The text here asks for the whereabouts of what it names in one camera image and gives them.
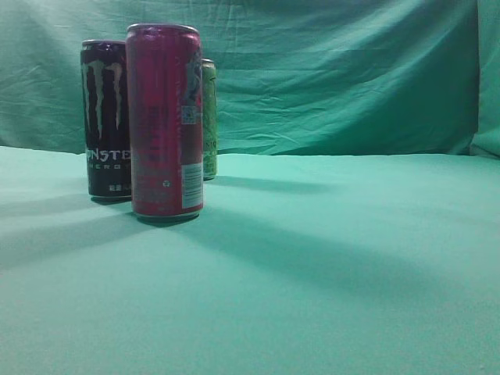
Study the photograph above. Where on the black Monster energy can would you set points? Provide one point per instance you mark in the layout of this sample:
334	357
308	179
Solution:
103	66

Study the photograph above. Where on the green cloth backdrop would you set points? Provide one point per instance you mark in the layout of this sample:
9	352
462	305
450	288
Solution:
294	77

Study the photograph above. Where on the light green Monster can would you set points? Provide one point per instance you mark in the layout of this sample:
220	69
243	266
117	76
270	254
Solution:
210	134

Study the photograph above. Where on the pink slim drink can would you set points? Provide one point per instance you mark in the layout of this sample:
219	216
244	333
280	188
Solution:
164	81

